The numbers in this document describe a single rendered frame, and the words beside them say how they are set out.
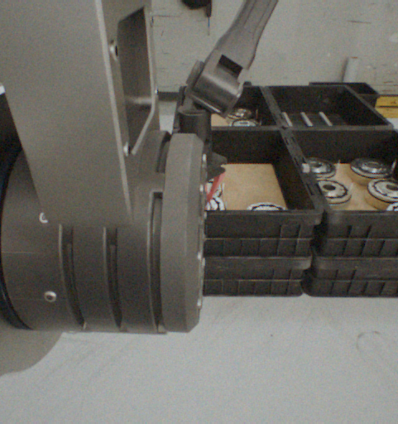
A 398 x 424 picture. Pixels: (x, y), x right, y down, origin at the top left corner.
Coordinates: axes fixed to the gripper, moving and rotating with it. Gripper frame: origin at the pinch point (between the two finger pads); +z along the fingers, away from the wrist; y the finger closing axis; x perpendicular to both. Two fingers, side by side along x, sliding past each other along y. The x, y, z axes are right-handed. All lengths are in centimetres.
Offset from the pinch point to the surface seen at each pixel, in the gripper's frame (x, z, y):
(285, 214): 17.5, -3.0, -4.4
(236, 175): -9.4, 6.9, -22.6
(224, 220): 10.0, -2.2, 3.3
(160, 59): -277, 47, -211
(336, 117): -12, 9, -81
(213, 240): 7.7, 3.3, 4.0
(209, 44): -238, 35, -247
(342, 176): 10.8, 8.1, -41.6
